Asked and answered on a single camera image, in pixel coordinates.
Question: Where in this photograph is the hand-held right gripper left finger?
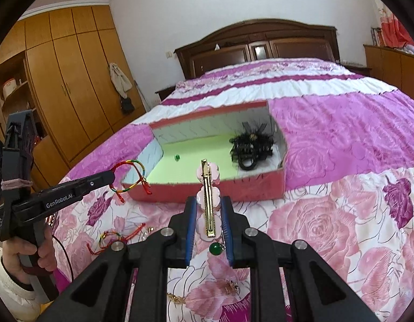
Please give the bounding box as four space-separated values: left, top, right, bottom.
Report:
36 197 197 322

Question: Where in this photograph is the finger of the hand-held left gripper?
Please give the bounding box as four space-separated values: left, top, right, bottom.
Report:
74 170 117 192

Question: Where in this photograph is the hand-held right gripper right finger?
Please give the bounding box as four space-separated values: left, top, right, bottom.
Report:
221 197 379 322

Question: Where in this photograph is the pink flower hair clip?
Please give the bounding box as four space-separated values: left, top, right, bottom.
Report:
195 159 225 256

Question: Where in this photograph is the red multicolour string bracelet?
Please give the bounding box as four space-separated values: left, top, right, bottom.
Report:
110 160 152 203
86 223 158 256

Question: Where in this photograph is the pink cardboard box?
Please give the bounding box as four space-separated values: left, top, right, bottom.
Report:
121 100 288 204

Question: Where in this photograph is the person's left forearm white sleeve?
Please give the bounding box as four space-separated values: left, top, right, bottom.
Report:
0 246 44 313

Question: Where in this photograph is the person's left hand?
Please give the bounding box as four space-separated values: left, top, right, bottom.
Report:
2 230 57 277

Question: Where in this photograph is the pink elastic band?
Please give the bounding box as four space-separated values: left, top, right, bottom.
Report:
0 179 34 191

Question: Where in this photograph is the small gold charm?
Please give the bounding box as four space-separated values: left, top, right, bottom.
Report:
224 279 242 296

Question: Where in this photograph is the black hanging bag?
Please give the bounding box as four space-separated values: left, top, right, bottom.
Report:
120 97 136 115

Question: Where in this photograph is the brown wooden wardrobe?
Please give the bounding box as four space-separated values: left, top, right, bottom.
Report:
0 5 148 206

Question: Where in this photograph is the black feather hair clip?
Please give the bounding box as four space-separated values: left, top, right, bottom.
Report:
229 120 278 162

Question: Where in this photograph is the beige hanging cloth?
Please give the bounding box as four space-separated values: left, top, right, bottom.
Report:
108 62 133 100

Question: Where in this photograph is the dark wooden nightstand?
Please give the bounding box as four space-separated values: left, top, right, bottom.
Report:
155 85 177 103

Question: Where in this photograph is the round white box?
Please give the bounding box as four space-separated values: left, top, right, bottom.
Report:
2 78 19 97

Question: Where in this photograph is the pink floral bedspread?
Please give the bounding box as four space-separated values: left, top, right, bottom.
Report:
54 57 414 322

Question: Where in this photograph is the dark wooden headboard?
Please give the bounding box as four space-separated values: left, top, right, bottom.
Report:
174 20 339 80

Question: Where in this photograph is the brown wooden cabinet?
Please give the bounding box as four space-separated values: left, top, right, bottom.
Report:
363 43 414 104

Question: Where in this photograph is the row of books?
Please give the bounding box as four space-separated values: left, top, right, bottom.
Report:
371 27 386 46

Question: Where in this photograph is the red clothing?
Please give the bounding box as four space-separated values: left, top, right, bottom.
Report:
381 8 414 49

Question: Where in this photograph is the gold chain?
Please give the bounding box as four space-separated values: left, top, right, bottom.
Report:
166 293 188 306

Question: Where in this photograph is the black hair tie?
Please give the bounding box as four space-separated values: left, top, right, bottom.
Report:
238 155 265 172

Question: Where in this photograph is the black cable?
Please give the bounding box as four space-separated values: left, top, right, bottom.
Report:
52 233 75 284

